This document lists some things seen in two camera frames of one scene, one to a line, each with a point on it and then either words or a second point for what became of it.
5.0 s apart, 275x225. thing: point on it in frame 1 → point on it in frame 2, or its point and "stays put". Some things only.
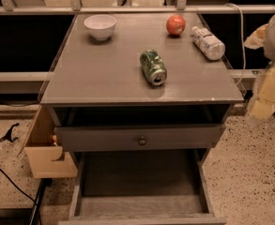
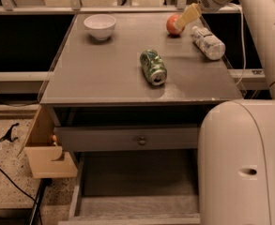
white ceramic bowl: [99, 26] stays put
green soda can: [153, 67] stays put
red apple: [175, 24] stays put
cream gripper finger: [272, 92] → [188, 16]
